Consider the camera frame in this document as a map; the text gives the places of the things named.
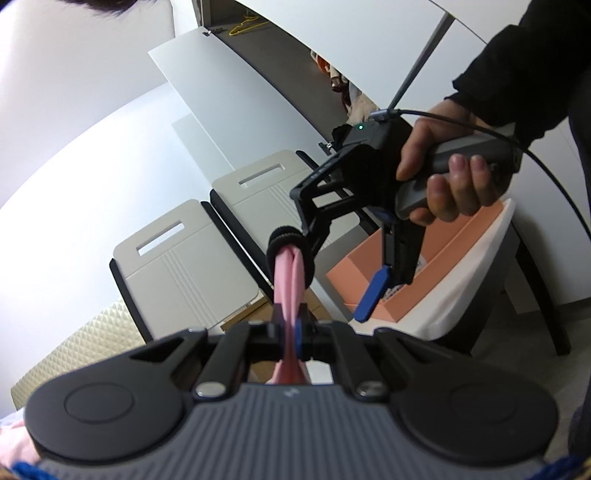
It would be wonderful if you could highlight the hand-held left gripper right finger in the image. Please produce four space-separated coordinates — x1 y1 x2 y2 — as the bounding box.
294 316 456 402

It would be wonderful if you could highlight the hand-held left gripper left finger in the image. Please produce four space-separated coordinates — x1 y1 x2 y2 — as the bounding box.
130 302 284 400

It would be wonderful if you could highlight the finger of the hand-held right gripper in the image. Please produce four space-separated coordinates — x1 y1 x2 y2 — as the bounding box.
290 152 371 259
355 217 426 324

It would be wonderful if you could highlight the person's right forearm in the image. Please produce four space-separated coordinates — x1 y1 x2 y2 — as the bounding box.
443 0 591 151

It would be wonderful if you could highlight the person's right hand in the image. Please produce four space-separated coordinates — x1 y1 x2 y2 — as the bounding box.
396 99 502 228

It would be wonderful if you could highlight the orange box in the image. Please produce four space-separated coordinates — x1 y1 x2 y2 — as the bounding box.
325 200 505 325

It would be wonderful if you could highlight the cardboard box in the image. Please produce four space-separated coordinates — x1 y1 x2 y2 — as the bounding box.
222 286 334 385

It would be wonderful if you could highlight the pile of clothes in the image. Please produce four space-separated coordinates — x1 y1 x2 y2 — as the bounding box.
308 48 376 123

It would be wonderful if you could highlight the white table with black legs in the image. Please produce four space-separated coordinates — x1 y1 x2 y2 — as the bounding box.
348 198 572 357

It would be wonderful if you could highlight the white wardrobe door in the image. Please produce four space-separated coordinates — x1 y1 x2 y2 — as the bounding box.
148 25 352 200

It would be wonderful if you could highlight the yellow hanger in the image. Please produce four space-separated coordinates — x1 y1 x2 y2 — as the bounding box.
228 15 262 36

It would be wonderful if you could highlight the cream quilted mattress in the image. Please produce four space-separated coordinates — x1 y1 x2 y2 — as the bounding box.
9 295 149 412

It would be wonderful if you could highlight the person's dark clothing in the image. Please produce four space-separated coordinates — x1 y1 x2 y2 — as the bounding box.
566 90 591 468

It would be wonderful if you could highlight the pink cloth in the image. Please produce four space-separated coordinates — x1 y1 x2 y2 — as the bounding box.
0 410 43 472

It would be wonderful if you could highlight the person's dark hair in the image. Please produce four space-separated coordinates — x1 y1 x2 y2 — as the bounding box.
52 0 140 20

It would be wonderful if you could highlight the black cable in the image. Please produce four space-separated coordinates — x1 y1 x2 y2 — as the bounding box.
369 107 591 234

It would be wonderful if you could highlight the white chair with black frame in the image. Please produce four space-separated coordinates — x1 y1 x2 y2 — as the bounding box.
109 198 262 346
209 148 370 306

